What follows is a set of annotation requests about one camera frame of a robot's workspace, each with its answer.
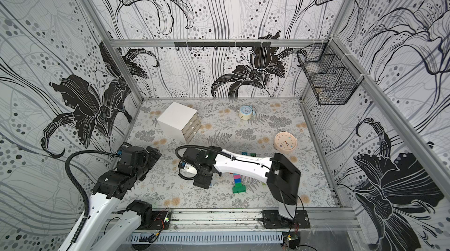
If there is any long green lego brick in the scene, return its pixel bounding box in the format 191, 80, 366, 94
232, 183, 246, 194

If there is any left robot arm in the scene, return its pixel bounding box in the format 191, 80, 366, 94
59, 144, 165, 251

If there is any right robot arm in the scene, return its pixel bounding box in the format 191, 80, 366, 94
175, 145, 301, 222

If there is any white mini drawer cabinet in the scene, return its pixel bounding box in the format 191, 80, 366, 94
157, 102, 202, 144

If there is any small blue cream alarm clock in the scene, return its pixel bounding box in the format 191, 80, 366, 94
238, 105, 256, 121

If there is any large pink round clock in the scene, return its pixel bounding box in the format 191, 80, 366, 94
274, 132, 298, 154

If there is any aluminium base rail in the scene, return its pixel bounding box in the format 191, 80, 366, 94
122, 207, 361, 232

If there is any white slotted cable duct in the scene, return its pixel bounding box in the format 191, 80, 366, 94
125, 231, 284, 245

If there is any black wire wall basket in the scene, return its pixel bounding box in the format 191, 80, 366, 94
296, 41, 360, 105

